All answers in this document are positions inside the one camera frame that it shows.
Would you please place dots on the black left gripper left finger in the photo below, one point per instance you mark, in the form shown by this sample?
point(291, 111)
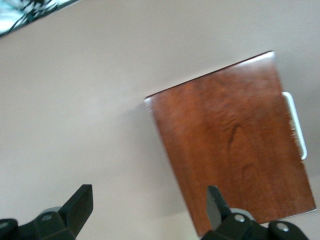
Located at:
point(62, 217)

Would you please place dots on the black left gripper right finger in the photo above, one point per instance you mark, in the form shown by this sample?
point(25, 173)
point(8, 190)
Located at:
point(232, 225)

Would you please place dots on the dark brown wooden cabinet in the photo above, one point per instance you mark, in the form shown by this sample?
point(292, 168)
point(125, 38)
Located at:
point(225, 137)

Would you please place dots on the brown table cloth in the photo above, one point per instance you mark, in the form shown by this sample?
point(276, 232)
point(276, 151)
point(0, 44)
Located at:
point(75, 112)

